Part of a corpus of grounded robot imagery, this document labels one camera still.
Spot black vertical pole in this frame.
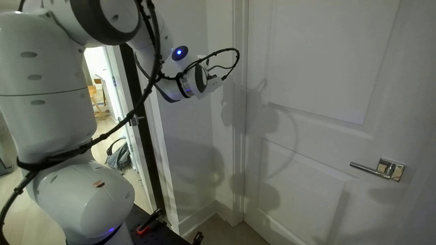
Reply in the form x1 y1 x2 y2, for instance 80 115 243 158
119 44 166 215

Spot wooden chair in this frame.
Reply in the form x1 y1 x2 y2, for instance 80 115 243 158
87 78 110 120

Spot grey backpack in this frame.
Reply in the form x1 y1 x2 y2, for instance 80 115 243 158
105 137 133 171

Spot white panel door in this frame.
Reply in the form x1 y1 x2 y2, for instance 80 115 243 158
243 0 436 245

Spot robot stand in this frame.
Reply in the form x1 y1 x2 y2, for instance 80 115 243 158
125 203 191 245

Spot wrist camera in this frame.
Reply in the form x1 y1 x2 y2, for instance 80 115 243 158
204 76 225 99

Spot clamp with orange handle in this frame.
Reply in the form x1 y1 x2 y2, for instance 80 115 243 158
136 208 163 236

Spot silver door handle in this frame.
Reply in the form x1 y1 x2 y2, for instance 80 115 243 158
349 157 406 182

